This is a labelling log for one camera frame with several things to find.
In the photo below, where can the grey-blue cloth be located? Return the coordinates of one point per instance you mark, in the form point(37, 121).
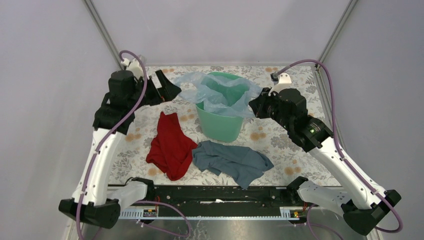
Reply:
point(241, 163)

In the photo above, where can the green plastic trash bin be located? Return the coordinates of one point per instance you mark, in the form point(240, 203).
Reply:
point(218, 127)

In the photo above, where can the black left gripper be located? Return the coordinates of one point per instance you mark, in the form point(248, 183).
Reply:
point(167, 92)

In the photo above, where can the white slotted cable duct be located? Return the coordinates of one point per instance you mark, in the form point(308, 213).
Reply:
point(165, 213)

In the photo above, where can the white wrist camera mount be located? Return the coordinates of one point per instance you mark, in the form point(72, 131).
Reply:
point(284, 81)
point(133, 66)

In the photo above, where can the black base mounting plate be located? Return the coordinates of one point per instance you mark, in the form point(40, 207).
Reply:
point(208, 197)

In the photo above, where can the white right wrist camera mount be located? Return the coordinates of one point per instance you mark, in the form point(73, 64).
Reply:
point(284, 81)

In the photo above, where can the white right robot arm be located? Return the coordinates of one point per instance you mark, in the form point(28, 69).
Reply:
point(363, 203)

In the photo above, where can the red cloth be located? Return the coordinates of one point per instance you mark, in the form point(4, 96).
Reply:
point(171, 150)

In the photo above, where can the light blue plastic trash bag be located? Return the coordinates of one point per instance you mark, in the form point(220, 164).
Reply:
point(219, 94)

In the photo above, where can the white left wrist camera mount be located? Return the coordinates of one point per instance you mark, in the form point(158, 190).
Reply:
point(133, 66)

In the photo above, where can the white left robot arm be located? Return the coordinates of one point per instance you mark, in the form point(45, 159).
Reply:
point(90, 203)

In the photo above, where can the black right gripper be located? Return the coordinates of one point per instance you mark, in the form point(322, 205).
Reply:
point(257, 105)

